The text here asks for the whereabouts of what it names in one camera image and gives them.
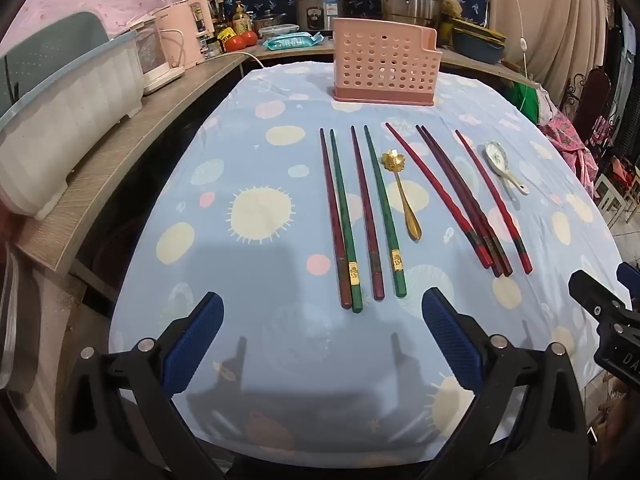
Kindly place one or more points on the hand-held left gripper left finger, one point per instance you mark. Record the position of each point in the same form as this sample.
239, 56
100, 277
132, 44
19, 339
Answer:
195, 340

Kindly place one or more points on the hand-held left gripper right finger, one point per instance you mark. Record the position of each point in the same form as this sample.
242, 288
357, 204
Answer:
452, 340

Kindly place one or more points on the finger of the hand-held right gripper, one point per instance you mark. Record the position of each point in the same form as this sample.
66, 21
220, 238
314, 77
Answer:
592, 292
629, 280

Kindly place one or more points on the bright red chopstick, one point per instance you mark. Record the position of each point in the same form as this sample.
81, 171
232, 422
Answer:
491, 200
430, 185

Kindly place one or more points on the green chopstick gold band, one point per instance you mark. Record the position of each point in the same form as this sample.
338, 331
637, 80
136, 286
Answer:
344, 220
383, 210

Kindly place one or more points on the dark maroon chopstick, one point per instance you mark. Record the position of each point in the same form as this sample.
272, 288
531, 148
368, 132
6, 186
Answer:
449, 185
457, 185

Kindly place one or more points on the dark red chopstick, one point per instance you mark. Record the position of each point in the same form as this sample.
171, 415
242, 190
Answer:
365, 210
332, 210

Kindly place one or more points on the white ceramic spoon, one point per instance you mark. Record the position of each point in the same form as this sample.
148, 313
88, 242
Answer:
495, 152

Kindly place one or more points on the pink perforated utensil basket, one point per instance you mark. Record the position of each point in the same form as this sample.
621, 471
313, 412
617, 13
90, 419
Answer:
385, 60

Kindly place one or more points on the white small stool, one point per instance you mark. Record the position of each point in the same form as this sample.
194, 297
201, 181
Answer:
617, 195

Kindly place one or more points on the blue planet-print tablecloth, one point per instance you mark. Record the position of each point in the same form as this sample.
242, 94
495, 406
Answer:
250, 260

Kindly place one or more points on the pink floral cloth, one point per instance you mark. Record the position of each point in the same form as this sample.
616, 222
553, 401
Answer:
570, 145

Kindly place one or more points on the gold flower-shaped spoon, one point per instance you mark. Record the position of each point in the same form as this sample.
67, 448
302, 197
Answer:
402, 195

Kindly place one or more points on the dark wooden chair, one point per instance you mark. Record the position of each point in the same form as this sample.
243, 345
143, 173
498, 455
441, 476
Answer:
592, 100

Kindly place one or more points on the hanging clothes rack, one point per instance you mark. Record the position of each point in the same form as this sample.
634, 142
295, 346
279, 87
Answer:
625, 85

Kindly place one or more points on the green cloth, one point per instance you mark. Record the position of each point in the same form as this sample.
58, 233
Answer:
522, 100

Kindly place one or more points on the white storage bin blue lid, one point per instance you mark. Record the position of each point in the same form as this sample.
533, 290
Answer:
65, 125

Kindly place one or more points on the blue oval bowl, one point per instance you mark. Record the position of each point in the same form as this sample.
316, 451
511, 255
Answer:
477, 47

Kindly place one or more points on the beige curtain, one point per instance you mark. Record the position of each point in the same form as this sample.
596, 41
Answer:
550, 15

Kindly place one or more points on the white countertop appliance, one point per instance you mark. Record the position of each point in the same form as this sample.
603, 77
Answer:
157, 60

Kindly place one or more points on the red tomato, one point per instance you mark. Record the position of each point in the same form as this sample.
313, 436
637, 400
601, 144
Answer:
234, 42
249, 38

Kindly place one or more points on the blue wet wipes pack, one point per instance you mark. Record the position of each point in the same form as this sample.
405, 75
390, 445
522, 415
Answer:
292, 41

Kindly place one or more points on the pink countertop appliance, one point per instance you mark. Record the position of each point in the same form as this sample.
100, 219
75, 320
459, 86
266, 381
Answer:
185, 25

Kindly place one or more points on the brown sauce bottle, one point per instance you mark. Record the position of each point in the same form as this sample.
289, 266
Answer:
242, 20

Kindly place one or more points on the small lidded metal pot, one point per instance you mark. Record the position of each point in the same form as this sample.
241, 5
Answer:
270, 22

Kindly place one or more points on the grey-green plastic chair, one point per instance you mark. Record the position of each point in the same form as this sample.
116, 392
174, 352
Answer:
50, 45

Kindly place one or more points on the silver rice cooker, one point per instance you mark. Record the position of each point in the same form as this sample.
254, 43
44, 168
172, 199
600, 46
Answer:
320, 7

